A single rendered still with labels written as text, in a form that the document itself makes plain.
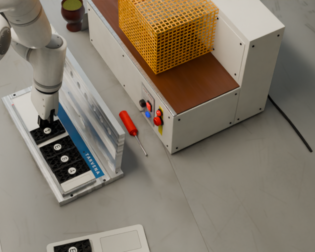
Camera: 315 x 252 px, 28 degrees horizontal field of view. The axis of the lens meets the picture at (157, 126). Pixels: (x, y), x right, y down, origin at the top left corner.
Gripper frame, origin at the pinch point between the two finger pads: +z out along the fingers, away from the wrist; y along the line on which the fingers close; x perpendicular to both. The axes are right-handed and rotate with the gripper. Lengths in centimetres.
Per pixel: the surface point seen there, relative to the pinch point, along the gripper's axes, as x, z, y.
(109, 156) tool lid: 9.8, -4.9, 23.5
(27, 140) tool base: -6.3, 3.8, 3.2
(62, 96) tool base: 10.0, 0.6, -8.0
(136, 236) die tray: 7.2, 2.2, 47.0
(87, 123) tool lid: 9.8, -4.6, 9.5
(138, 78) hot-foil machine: 26.0, -17.1, 8.0
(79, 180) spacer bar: 0.7, 1.5, 24.0
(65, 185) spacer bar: -3.4, 2.3, 23.8
